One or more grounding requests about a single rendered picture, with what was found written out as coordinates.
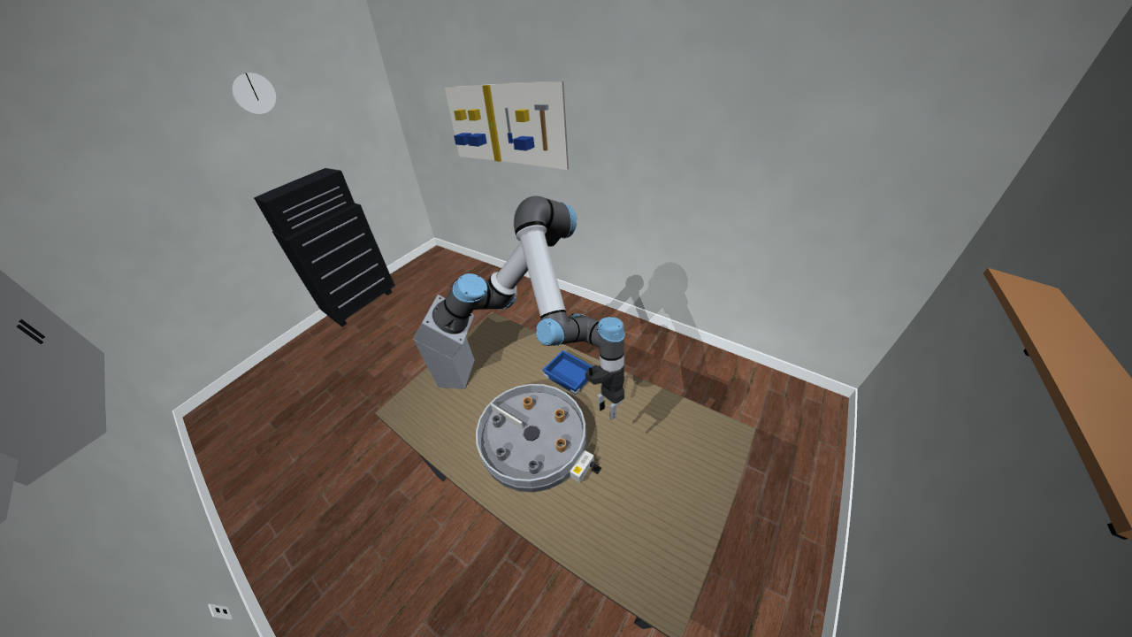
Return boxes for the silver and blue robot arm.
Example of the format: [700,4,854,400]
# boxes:
[432,196,624,361]

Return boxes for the blue crate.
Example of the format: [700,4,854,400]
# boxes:
[543,350,592,395]

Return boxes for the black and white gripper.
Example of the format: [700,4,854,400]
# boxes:
[585,354,624,420]

